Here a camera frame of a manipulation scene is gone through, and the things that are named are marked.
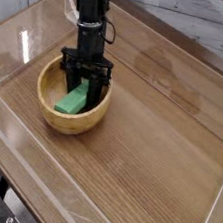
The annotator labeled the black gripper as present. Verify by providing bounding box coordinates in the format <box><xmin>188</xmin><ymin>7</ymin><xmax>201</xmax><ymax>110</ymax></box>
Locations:
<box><xmin>60</xmin><ymin>22</ymin><xmax>113</xmax><ymax>110</ymax></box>

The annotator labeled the green rectangular block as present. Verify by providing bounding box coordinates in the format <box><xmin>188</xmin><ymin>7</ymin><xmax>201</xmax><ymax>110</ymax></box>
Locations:
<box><xmin>54</xmin><ymin>79</ymin><xmax>89</xmax><ymax>115</ymax></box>

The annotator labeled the brown wooden bowl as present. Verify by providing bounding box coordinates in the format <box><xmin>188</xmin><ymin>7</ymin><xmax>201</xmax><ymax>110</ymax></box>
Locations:
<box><xmin>37</xmin><ymin>54</ymin><xmax>113</xmax><ymax>135</ymax></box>

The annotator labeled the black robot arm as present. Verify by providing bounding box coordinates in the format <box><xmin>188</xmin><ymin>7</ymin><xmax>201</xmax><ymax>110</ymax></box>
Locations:
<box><xmin>60</xmin><ymin>0</ymin><xmax>116</xmax><ymax>108</ymax></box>

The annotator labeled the clear acrylic corner bracket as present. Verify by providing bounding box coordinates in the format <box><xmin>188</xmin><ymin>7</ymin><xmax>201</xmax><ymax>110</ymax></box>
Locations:
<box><xmin>64</xmin><ymin>0</ymin><xmax>79</xmax><ymax>25</ymax></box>

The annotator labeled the clear acrylic tray wall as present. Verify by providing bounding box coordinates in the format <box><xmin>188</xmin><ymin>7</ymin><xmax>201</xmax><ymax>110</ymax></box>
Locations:
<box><xmin>0</xmin><ymin>97</ymin><xmax>111</xmax><ymax>223</ymax></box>

